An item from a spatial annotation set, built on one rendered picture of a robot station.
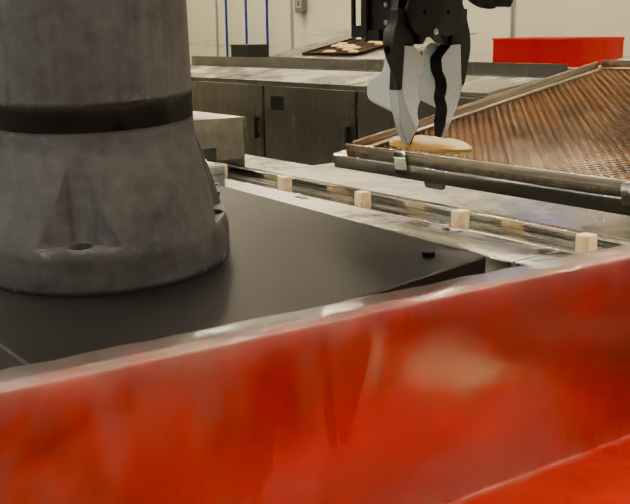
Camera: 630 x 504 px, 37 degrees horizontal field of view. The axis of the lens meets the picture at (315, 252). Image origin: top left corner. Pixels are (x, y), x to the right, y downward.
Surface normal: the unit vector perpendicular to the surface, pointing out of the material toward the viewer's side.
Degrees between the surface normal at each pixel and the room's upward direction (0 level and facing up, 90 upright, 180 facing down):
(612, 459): 0
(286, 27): 90
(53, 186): 76
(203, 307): 4
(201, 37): 90
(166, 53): 92
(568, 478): 0
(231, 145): 90
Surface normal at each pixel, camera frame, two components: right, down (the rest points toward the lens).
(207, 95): -0.80, 0.15
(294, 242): -0.02, -0.96
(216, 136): 0.60, 0.18
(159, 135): 0.76, 0.15
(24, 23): -0.28, 0.29
